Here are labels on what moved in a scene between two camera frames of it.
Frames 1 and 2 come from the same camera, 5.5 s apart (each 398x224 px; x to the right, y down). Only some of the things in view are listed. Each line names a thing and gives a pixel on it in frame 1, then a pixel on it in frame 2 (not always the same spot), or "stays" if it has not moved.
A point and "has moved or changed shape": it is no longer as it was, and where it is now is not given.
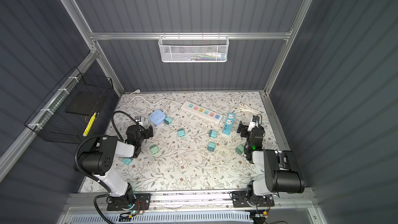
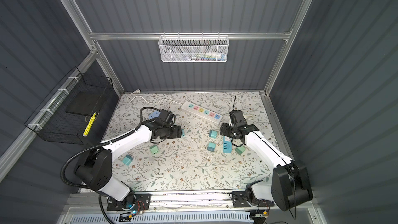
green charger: (240, 149) stays
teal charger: (213, 134) stays
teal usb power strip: (228, 123) has moved or changed shape
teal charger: (211, 147) stays
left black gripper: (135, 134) to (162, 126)
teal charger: (127, 161) stays
